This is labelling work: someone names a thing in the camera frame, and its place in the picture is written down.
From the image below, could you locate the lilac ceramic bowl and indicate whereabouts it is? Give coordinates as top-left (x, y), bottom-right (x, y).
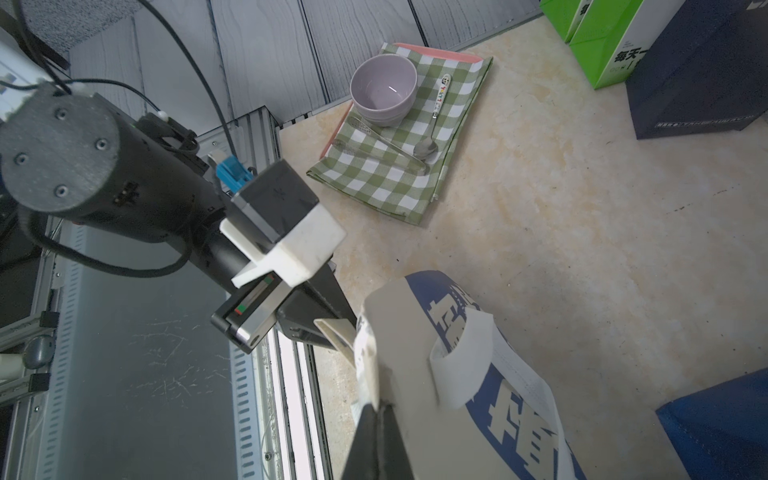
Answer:
top-left (349, 54), bottom-right (419, 127)

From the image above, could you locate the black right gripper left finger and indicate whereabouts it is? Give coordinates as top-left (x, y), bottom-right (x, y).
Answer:
top-left (341, 404), bottom-right (378, 480)

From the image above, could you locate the blue white takeout bag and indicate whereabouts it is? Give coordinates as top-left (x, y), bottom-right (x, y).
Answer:
top-left (314, 269), bottom-right (589, 480)

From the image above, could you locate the metal spoon patterned handle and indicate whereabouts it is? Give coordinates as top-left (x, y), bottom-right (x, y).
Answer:
top-left (413, 74), bottom-right (452, 160)

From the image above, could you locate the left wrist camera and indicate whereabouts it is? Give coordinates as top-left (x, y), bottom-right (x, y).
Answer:
top-left (227, 160), bottom-right (319, 253)

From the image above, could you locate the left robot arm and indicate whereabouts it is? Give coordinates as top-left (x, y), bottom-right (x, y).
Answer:
top-left (1, 83), bottom-right (356, 352)

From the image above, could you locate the green checkered cloth mat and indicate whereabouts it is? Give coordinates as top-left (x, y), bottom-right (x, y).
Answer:
top-left (307, 43), bottom-right (493, 225)

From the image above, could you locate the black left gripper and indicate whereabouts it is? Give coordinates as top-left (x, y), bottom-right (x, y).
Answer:
top-left (211, 263), bottom-right (357, 354)

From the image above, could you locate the green white takeout bag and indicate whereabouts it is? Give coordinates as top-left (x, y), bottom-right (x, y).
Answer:
top-left (570, 0), bottom-right (683, 90)
top-left (540, 0), bottom-right (592, 43)

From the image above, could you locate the red board under cloth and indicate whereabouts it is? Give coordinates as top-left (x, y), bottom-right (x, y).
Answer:
top-left (349, 44), bottom-right (491, 163)

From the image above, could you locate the dark navy takeaway bag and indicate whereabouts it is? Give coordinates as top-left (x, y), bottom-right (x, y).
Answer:
top-left (625, 0), bottom-right (767, 140)

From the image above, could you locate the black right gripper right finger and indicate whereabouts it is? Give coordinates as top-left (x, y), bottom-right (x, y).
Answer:
top-left (377, 404), bottom-right (415, 480)

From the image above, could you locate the metal chopstick pair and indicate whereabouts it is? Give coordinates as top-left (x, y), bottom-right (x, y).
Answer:
top-left (331, 113), bottom-right (430, 176)

